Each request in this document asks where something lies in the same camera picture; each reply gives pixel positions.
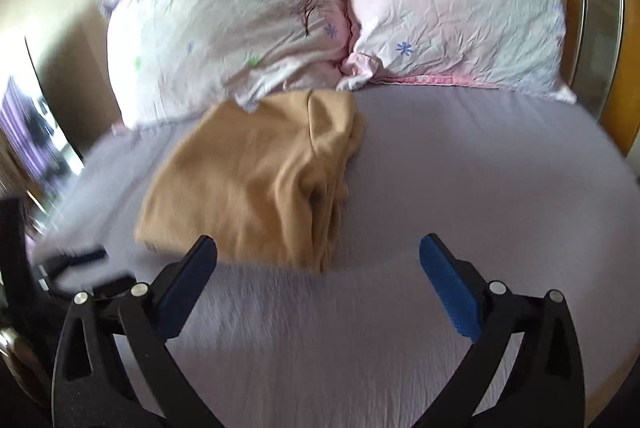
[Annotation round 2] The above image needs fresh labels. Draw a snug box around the wooden bed headboard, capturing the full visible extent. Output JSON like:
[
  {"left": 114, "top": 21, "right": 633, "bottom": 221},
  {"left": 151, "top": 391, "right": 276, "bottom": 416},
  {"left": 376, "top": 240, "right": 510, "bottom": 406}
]
[{"left": 554, "top": 0, "right": 640, "bottom": 161}]

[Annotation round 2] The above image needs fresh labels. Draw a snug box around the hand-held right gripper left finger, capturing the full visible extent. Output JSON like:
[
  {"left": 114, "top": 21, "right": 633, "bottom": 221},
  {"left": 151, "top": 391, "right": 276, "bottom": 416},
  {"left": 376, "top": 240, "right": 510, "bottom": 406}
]
[{"left": 51, "top": 235, "right": 219, "bottom": 428}]

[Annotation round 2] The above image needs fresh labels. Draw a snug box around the tan garment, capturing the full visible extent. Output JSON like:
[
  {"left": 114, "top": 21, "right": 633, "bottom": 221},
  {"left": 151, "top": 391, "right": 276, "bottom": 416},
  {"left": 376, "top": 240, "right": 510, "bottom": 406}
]
[{"left": 134, "top": 89, "right": 367, "bottom": 273}]

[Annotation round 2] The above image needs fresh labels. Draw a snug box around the pink floral pillow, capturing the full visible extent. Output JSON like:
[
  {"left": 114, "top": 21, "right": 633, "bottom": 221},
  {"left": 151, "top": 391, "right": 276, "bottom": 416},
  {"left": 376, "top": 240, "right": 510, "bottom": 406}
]
[{"left": 320, "top": 0, "right": 577, "bottom": 105}]

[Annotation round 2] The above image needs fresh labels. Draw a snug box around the purple curtain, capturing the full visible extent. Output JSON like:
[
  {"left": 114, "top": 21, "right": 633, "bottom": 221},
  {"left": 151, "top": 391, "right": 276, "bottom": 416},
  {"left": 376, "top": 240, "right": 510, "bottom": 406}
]
[{"left": 0, "top": 77, "right": 85, "bottom": 194}]

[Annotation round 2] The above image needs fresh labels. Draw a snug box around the lavender bed sheet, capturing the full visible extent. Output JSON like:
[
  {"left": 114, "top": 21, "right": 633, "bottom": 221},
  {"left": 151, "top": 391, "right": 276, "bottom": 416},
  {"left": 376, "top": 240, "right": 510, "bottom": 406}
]
[{"left": 29, "top": 83, "right": 640, "bottom": 428}]

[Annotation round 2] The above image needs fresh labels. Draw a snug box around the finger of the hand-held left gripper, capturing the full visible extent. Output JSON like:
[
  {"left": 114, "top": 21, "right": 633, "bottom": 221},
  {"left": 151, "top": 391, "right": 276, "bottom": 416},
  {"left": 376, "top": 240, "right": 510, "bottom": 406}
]
[
  {"left": 39, "top": 275, "right": 140, "bottom": 309},
  {"left": 31, "top": 246, "right": 109, "bottom": 278}
]

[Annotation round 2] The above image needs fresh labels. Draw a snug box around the floral pillow with tree print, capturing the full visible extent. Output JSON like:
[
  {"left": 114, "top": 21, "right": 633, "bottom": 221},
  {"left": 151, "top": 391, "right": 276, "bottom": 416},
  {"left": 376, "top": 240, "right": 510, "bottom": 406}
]
[{"left": 99, "top": 0, "right": 357, "bottom": 130}]

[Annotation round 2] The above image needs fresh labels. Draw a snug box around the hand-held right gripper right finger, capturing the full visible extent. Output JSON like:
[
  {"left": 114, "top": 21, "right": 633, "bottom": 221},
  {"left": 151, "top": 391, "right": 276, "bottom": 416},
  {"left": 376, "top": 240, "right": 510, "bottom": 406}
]
[{"left": 419, "top": 233, "right": 587, "bottom": 428}]

